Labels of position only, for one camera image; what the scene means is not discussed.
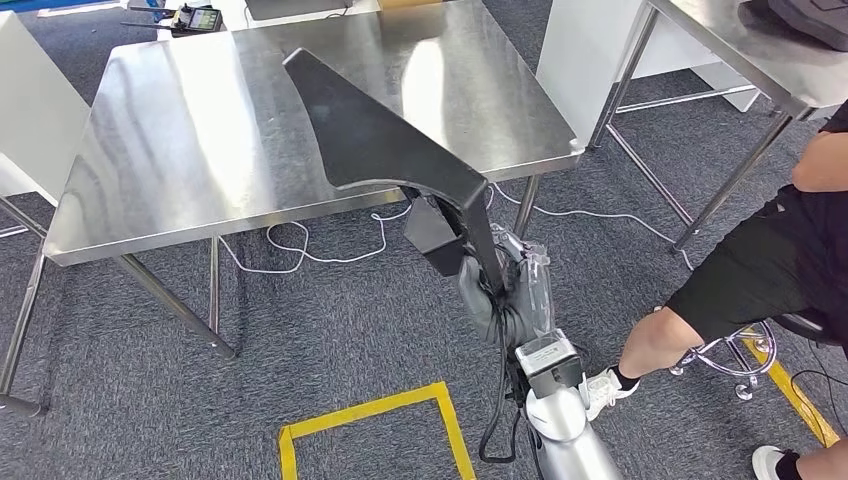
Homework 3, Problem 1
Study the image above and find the black floor cable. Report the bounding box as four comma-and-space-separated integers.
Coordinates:
790, 337, 848, 440

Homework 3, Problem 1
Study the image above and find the stainless steel workbench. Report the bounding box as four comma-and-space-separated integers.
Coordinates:
42, 0, 586, 362

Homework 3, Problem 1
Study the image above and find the white sneaker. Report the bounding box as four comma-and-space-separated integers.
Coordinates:
751, 445, 804, 480
582, 367, 642, 423

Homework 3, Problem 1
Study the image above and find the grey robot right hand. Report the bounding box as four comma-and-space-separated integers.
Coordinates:
458, 225, 556, 349

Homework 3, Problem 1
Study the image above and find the person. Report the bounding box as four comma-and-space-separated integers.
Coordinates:
582, 99, 848, 480

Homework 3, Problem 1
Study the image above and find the black remote controller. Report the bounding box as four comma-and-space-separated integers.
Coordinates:
121, 3, 225, 38

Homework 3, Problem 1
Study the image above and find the yellow floor tape square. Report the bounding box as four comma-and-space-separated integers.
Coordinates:
278, 380, 478, 480
740, 334, 843, 450

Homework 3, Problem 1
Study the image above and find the white partition panel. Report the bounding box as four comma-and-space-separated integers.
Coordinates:
0, 9, 92, 208

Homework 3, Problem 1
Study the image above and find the white panel steel table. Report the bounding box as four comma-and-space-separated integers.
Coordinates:
535, 0, 848, 253

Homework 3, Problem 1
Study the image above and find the blue metal frame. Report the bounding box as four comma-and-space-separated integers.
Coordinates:
0, 0, 124, 15

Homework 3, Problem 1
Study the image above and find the black stool chrome base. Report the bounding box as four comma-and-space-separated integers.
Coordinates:
669, 309, 833, 403

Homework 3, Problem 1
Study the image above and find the white floor cable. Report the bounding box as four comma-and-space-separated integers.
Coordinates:
218, 182, 696, 276

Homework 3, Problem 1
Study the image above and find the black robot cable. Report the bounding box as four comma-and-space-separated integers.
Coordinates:
478, 284, 525, 465
526, 410, 546, 480

